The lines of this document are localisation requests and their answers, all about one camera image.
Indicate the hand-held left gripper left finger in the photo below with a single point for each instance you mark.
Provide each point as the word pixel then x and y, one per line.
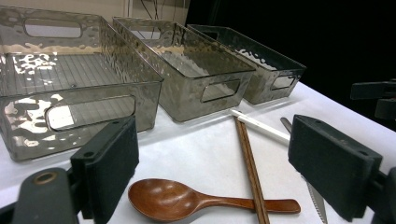
pixel 106 168

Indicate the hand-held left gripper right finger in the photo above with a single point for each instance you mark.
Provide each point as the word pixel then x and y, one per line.
pixel 333 168

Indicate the metal table knife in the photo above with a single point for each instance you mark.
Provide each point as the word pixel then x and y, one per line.
pixel 317 202

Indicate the smoky clear plastic bin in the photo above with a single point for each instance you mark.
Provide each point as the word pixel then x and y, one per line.
pixel 264 84
pixel 183 99
pixel 93 102

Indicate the brown wooden spoon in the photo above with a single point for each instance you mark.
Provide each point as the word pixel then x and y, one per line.
pixel 165 199

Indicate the white chopstick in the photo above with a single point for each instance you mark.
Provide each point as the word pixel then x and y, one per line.
pixel 264 126

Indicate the brown wooden chopstick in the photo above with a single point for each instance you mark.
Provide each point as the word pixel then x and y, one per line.
pixel 252 165
pixel 246 161

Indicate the metal chopsticks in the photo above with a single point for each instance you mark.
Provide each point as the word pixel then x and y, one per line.
pixel 261 129

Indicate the black curtain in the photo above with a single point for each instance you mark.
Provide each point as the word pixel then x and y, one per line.
pixel 311 37

